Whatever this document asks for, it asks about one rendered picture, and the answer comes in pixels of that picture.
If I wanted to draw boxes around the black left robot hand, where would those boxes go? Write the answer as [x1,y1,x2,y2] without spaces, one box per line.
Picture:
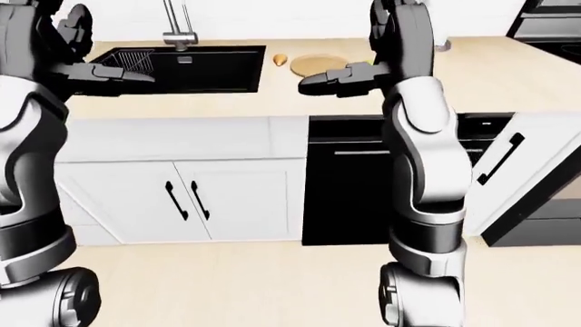
[50,62,157,84]

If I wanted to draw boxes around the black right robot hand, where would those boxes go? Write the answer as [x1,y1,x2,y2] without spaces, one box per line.
[297,60,387,99]

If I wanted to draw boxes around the round wooden plate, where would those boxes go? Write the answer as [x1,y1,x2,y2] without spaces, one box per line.
[289,53,350,79]

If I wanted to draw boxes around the chrome sink faucet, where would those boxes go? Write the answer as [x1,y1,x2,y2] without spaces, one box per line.
[161,0,200,53]

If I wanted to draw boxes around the black dishwasher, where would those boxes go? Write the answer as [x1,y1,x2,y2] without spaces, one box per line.
[301,114,396,247]

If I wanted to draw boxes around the black kitchen sink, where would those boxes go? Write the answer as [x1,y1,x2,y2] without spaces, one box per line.
[73,45,268,96]

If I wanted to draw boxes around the black wall oven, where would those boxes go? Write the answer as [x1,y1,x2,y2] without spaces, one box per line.
[506,0,581,39]

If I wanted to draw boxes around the white drawer front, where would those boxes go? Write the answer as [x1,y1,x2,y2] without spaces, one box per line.
[54,115,273,164]

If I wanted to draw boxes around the black wire dish rack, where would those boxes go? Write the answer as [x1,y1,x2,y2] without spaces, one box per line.
[100,47,155,74]

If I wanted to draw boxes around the black handle on open door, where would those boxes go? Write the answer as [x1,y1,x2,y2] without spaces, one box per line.
[477,133,526,185]

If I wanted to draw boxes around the black cabinet door handle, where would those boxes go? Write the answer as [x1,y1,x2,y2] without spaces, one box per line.
[190,180,212,221]
[164,180,190,222]

